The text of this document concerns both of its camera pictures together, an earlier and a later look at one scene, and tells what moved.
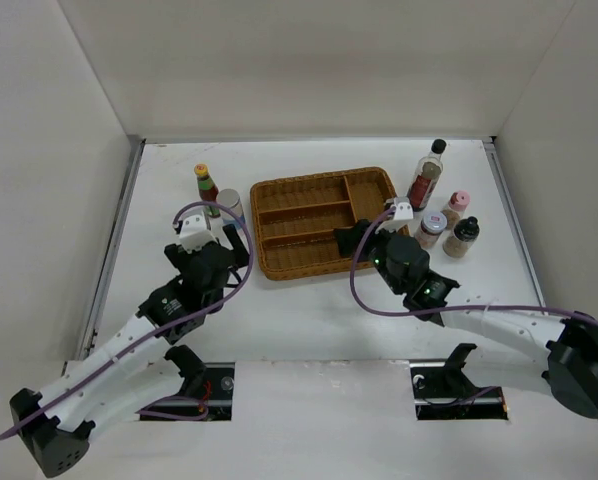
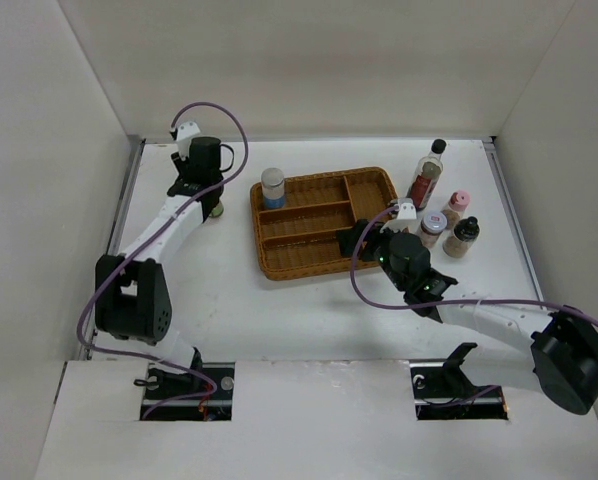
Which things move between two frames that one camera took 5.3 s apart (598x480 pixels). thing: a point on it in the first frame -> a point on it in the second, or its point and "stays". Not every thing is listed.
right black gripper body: [378, 256] stays
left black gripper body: [181, 257] -> [182, 164]
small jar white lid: [430, 229] stays
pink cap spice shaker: [456, 207] stays
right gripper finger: [349, 239] stays
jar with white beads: [231, 199] -> [273, 188]
